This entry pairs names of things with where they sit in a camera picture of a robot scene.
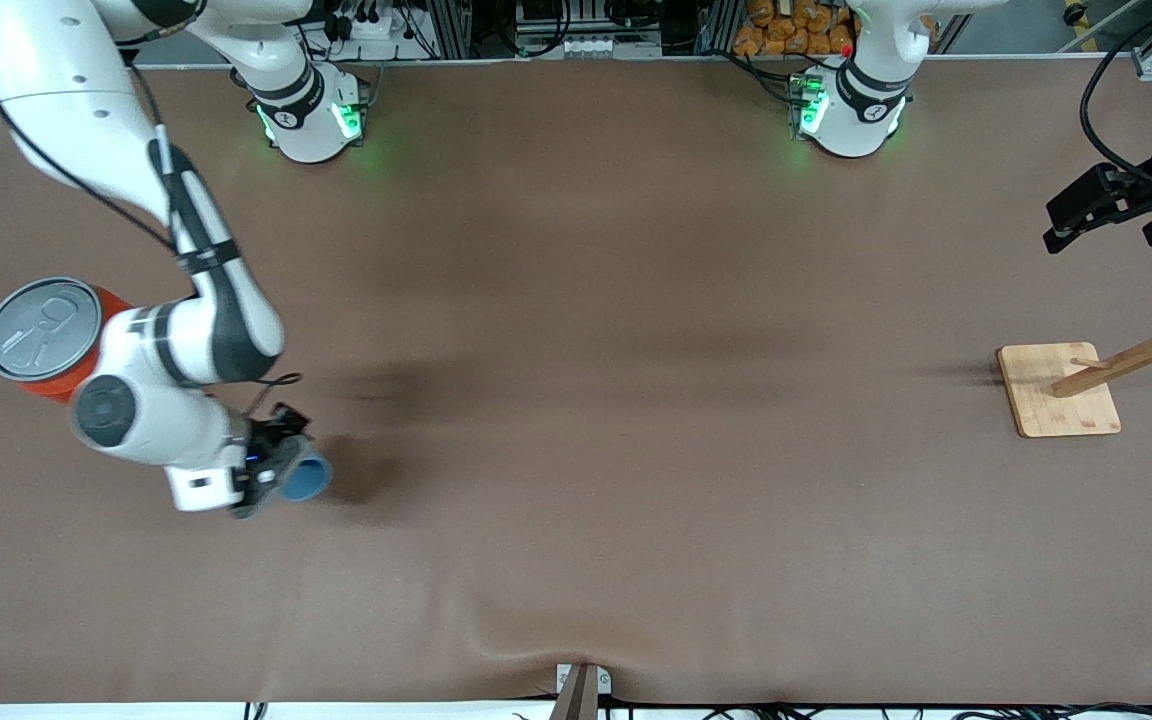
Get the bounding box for light blue plastic cup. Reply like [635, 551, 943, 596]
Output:
[278, 445, 335, 504]

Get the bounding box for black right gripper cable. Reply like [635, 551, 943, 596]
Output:
[0, 40, 303, 421]

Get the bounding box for grey camera mount pole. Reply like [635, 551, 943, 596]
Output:
[548, 664, 601, 720]

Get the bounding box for silver metal table bracket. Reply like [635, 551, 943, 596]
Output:
[555, 663, 613, 697]

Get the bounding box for bag of orange snacks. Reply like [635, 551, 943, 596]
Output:
[733, 0, 859, 57]

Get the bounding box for wooden cup rack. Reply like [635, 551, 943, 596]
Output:
[996, 275, 1152, 439]

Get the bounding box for orange can with silver lid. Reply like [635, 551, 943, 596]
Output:
[0, 276, 137, 404]

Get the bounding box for white power strip with plugs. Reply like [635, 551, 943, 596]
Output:
[336, 8, 407, 43]

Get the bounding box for brown table cover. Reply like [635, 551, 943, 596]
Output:
[0, 55, 1152, 707]

